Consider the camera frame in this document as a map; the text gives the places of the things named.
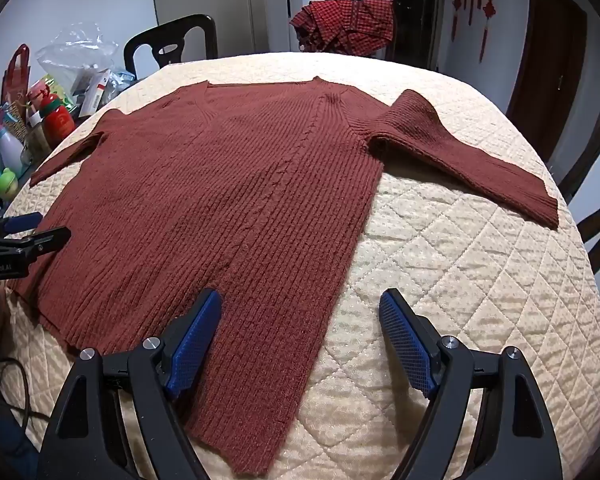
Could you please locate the rust red knitted sweater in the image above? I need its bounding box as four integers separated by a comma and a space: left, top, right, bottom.
11, 76, 560, 478

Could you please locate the red checked shirt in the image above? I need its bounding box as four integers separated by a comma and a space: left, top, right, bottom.
289, 0, 397, 57

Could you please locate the white box with red label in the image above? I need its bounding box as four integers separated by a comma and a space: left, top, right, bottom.
77, 69, 112, 117

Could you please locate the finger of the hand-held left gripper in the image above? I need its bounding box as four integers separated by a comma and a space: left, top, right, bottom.
0, 213, 43, 242
0, 227, 72, 266

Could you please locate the black cable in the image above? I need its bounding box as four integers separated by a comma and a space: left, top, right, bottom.
0, 357, 51, 426

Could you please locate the green frog toy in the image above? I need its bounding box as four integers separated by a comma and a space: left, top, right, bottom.
0, 167, 19, 202

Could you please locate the black wooden chair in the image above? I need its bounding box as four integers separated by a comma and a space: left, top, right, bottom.
555, 120, 600, 271

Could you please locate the red gift bag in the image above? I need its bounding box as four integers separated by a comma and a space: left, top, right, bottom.
0, 44, 31, 126

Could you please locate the beige quilted blanket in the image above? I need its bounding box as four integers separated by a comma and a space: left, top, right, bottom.
0, 51, 600, 480

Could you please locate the black chair with oval cutout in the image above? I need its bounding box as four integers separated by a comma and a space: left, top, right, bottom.
123, 14, 219, 81

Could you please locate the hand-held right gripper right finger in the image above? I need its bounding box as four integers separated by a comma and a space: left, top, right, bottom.
379, 288, 563, 480

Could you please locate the clear plastic bag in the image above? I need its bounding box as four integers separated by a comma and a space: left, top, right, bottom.
36, 21, 119, 92

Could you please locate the white bottle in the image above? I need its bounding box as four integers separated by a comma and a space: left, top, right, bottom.
0, 110, 26, 172

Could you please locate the brown wooden door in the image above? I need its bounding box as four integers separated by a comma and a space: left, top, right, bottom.
507, 0, 588, 133

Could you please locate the red bottle with green cap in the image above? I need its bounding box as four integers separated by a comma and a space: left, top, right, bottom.
40, 92, 76, 148

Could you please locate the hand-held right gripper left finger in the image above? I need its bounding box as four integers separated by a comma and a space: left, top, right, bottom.
39, 288, 224, 480

